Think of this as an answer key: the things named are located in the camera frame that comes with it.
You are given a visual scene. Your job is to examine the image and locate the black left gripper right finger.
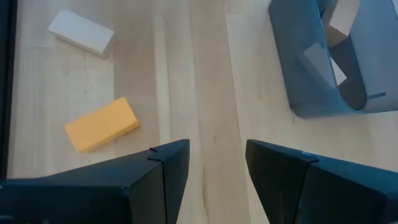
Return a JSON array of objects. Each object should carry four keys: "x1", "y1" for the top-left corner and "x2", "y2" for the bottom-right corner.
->
[{"x1": 245, "y1": 139, "x2": 398, "y2": 224}]

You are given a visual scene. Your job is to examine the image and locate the orange wooden block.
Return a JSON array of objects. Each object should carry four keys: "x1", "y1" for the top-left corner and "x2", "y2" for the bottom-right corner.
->
[{"x1": 63, "y1": 96, "x2": 141, "y2": 154}]

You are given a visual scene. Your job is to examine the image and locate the black aluminium table frame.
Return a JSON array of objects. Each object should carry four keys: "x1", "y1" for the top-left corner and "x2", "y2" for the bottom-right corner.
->
[{"x1": 0, "y1": 0, "x2": 18, "y2": 181}]

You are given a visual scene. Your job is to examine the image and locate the white rectangular block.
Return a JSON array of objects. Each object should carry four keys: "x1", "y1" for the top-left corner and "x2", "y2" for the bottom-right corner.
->
[{"x1": 48, "y1": 9, "x2": 115, "y2": 59}]

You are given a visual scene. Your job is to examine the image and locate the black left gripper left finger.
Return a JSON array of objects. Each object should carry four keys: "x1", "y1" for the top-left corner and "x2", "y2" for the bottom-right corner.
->
[{"x1": 0, "y1": 139, "x2": 191, "y2": 224}]

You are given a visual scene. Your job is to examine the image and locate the grey translucent plastic bin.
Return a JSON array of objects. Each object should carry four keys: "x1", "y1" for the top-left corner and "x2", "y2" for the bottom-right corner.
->
[{"x1": 268, "y1": 0, "x2": 398, "y2": 120}]

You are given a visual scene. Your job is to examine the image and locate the natural wooden block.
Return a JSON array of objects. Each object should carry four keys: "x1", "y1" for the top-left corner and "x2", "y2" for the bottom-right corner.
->
[
  {"x1": 321, "y1": 0, "x2": 361, "y2": 49},
  {"x1": 302, "y1": 41, "x2": 348, "y2": 87}
]

